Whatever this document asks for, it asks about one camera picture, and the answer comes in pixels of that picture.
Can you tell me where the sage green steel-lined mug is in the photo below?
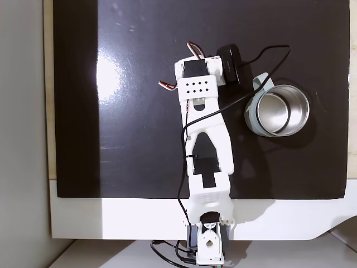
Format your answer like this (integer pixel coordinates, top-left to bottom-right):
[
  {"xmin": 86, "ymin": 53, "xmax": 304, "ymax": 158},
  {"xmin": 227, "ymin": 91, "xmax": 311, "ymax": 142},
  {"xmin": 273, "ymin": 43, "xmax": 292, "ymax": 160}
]
[{"xmin": 244, "ymin": 72, "xmax": 311, "ymax": 139}]

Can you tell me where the black table mat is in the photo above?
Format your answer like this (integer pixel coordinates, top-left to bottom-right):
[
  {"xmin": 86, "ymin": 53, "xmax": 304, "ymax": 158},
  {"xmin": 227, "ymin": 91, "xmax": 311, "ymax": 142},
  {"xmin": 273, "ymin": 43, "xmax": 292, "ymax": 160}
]
[{"xmin": 52, "ymin": 0, "xmax": 351, "ymax": 200}]

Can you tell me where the white base board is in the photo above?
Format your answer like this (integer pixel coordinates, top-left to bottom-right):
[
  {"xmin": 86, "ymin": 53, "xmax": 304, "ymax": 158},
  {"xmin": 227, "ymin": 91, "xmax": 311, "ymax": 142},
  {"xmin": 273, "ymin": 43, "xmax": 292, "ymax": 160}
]
[{"xmin": 49, "ymin": 178, "xmax": 357, "ymax": 241}]

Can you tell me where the black oval camera box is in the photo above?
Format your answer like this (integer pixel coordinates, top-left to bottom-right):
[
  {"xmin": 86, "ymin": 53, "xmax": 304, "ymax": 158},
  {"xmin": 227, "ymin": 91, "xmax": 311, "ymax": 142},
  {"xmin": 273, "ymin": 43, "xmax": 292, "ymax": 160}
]
[{"xmin": 216, "ymin": 43, "xmax": 243, "ymax": 84}]

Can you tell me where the red white servo wire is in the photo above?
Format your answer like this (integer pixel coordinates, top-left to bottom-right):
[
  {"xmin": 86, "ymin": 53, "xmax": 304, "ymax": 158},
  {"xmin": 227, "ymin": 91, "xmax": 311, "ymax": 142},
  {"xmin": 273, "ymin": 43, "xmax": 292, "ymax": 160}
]
[
  {"xmin": 186, "ymin": 41, "xmax": 206, "ymax": 61},
  {"xmin": 157, "ymin": 80, "xmax": 180, "ymax": 92}
]

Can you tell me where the black camera cable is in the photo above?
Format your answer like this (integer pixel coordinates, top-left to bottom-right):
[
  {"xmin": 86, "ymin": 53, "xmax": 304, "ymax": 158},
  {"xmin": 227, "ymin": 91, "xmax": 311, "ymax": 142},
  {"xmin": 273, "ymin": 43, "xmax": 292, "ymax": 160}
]
[{"xmin": 177, "ymin": 44, "xmax": 293, "ymax": 232}]

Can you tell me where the black base cable bundle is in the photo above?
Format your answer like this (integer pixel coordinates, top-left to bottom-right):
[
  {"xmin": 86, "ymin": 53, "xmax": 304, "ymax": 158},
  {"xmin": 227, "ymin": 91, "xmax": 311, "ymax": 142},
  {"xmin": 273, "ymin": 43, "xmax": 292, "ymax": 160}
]
[{"xmin": 149, "ymin": 239, "xmax": 197, "ymax": 266}]

